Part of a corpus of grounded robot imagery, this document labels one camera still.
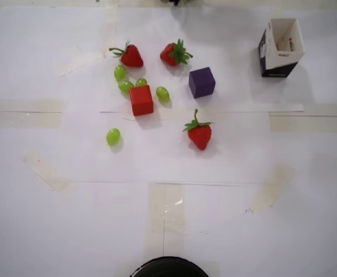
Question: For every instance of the red strawberry with broad leaves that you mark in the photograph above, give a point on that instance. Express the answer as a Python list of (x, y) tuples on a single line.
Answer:
[(168, 54)]

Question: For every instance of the purple wooden cube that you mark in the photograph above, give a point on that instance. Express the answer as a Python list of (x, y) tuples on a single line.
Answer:
[(201, 83)]

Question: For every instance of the green plastic grape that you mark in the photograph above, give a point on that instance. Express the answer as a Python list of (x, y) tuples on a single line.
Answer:
[(120, 72), (162, 93), (141, 82), (125, 86), (113, 136)]

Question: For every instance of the white and black carton box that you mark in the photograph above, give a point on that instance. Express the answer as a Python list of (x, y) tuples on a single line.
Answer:
[(278, 65)]

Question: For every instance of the black round stand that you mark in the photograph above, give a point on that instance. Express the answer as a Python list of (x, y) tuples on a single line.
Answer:
[(168, 268)]

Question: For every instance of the red strawberry with thin leaves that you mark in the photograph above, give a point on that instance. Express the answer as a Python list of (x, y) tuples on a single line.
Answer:
[(131, 57)]

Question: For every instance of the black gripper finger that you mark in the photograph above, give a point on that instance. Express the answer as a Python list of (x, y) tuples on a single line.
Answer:
[(180, 1), (173, 1)]

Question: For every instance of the red wooden cube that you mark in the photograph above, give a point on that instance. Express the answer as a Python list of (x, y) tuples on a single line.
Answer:
[(141, 101)]

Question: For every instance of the red strawberry with long stem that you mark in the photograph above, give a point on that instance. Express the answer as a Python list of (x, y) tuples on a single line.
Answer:
[(199, 135)]

